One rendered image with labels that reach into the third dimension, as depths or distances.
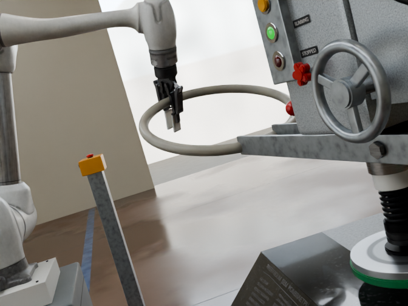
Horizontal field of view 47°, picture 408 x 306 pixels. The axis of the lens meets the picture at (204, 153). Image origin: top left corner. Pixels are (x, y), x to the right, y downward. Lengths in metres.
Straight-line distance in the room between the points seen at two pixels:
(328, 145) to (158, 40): 0.75
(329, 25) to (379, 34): 0.09
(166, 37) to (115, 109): 5.90
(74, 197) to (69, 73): 1.87
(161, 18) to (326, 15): 0.79
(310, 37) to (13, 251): 1.08
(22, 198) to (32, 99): 5.77
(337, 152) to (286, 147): 0.17
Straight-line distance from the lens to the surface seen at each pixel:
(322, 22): 0.78
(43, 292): 1.46
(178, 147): 1.26
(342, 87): 0.68
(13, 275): 1.54
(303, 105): 0.87
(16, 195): 1.69
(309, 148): 0.98
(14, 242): 1.54
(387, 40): 0.71
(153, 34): 1.49
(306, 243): 1.22
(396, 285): 0.88
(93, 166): 2.51
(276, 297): 1.07
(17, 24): 1.55
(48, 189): 7.48
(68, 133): 7.38
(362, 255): 0.96
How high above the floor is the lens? 1.26
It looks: 7 degrees down
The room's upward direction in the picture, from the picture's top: 16 degrees counter-clockwise
